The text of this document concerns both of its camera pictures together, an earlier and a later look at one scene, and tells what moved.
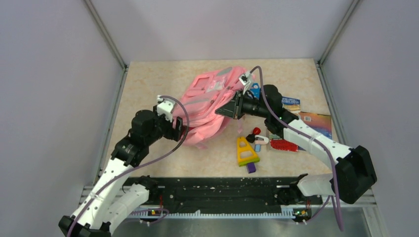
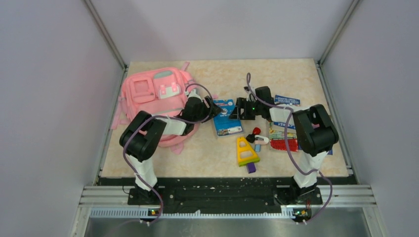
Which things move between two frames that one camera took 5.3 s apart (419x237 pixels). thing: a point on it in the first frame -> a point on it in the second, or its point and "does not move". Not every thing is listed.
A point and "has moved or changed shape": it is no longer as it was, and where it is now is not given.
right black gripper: x=233 y=109 does not move
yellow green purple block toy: x=246 y=155 does not move
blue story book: x=292 y=104 does not move
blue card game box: x=256 y=90 has moved or changed shape
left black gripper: x=172 y=133 -> x=216 y=110
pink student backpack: x=199 y=98 -> x=161 y=91
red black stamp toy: x=251 y=138 does not move
